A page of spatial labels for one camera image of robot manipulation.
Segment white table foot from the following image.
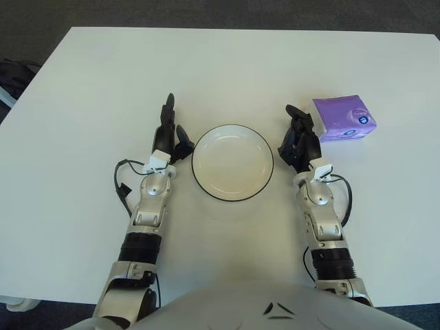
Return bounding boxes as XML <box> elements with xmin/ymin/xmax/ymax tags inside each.
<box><xmin>0</xmin><ymin>294</ymin><xmax>41</xmax><ymax>312</ymax></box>

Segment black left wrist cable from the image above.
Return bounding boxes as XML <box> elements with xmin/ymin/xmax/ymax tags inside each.
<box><xmin>115</xmin><ymin>158</ymin><xmax>152</xmax><ymax>218</ymax></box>

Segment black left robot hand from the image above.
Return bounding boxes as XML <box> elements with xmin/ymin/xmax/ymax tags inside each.
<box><xmin>152</xmin><ymin>93</ymin><xmax>195</xmax><ymax>165</ymax></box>

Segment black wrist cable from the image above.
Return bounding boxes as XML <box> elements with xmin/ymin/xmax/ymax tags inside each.
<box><xmin>329</xmin><ymin>173</ymin><xmax>353</xmax><ymax>228</ymax></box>
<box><xmin>115</xmin><ymin>158</ymin><xmax>152</xmax><ymax>218</ymax></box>

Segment black bag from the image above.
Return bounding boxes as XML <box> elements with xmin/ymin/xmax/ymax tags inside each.
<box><xmin>0</xmin><ymin>58</ymin><xmax>41</xmax><ymax>107</ymax></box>

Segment grey robot torso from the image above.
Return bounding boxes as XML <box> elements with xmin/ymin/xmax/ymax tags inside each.
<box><xmin>61</xmin><ymin>278</ymin><xmax>430</xmax><ymax>330</ymax></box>

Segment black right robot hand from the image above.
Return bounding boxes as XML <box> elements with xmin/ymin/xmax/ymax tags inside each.
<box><xmin>276</xmin><ymin>104</ymin><xmax>324</xmax><ymax>173</ymax></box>

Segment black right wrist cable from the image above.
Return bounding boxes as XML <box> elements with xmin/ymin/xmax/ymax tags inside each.
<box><xmin>329</xmin><ymin>173</ymin><xmax>353</xmax><ymax>228</ymax></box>

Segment white plate with black rim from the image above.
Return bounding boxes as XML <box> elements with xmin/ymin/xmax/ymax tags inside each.
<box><xmin>191</xmin><ymin>124</ymin><xmax>275</xmax><ymax>202</ymax></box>

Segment purple tissue paper pack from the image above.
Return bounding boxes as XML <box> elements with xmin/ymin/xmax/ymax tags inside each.
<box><xmin>311</xmin><ymin>94</ymin><xmax>377</xmax><ymax>144</ymax></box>

